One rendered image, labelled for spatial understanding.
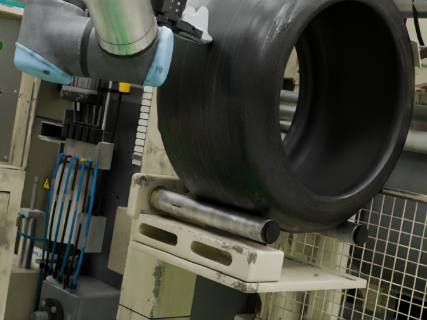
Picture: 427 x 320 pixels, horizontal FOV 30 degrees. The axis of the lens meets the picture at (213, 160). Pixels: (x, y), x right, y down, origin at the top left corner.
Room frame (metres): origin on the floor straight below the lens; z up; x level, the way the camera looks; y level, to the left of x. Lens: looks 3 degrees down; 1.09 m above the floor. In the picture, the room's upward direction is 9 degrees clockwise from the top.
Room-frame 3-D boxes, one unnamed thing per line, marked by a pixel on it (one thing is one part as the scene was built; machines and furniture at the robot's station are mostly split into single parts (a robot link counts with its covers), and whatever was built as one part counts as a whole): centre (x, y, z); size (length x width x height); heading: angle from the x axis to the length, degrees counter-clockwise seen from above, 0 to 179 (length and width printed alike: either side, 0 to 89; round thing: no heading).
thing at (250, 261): (1.60, -0.01, 0.84); 0.36 x 0.09 x 0.06; 43
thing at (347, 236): (1.79, -0.22, 0.90); 0.35 x 0.05 x 0.05; 43
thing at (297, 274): (1.70, -0.11, 0.80); 0.37 x 0.36 x 0.02; 133
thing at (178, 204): (1.60, -0.01, 0.90); 0.35 x 0.05 x 0.05; 43
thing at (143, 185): (1.83, 0.01, 0.90); 0.40 x 0.03 x 0.10; 133
